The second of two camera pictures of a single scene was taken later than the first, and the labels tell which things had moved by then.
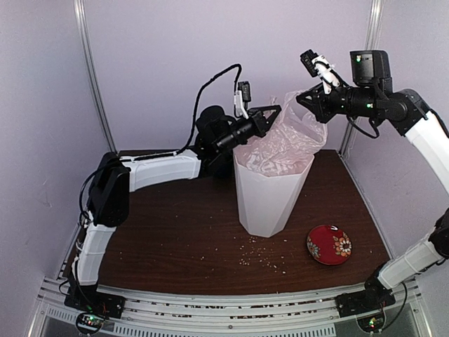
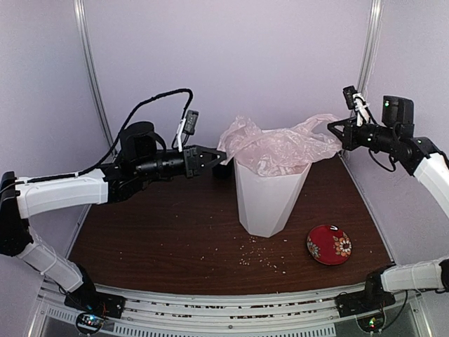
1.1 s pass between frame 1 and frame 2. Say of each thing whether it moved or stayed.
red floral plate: stayed
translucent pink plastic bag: moved
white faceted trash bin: stayed
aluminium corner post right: stayed
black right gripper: moved
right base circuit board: stayed
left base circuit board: stayed
